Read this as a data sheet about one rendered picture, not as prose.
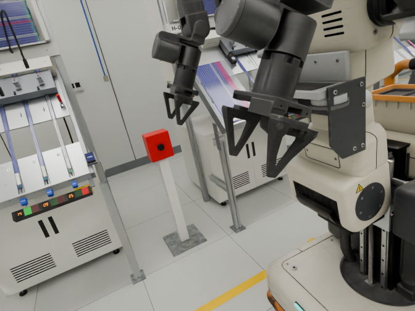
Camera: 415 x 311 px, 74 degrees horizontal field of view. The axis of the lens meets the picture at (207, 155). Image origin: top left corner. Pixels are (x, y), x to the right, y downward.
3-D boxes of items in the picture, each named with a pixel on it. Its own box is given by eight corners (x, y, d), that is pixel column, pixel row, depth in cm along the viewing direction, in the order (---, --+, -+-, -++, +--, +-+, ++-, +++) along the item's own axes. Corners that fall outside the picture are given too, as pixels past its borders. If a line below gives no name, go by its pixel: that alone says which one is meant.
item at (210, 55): (276, 68, 205) (279, 62, 201) (197, 88, 182) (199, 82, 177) (254, 39, 218) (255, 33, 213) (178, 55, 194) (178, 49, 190)
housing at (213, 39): (255, 44, 217) (262, 28, 205) (201, 55, 200) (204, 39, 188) (251, 37, 220) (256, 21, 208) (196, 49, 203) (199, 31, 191)
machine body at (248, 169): (290, 178, 238) (283, 109, 217) (220, 210, 214) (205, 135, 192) (248, 160, 295) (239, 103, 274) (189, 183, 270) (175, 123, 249)
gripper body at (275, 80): (272, 111, 32) (292, 48, 31) (229, 100, 41) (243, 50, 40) (309, 122, 36) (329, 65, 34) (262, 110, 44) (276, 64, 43)
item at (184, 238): (207, 240, 182) (180, 129, 156) (173, 257, 174) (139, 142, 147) (193, 224, 203) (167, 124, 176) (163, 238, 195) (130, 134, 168)
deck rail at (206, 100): (225, 133, 167) (227, 127, 162) (222, 134, 167) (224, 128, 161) (178, 55, 195) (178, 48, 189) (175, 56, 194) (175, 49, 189)
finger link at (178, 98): (170, 124, 71) (178, 88, 69) (163, 119, 77) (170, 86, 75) (193, 129, 74) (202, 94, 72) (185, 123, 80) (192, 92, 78)
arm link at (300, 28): (329, 16, 35) (299, 23, 40) (288, -6, 32) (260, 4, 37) (310, 71, 36) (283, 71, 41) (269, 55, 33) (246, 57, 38)
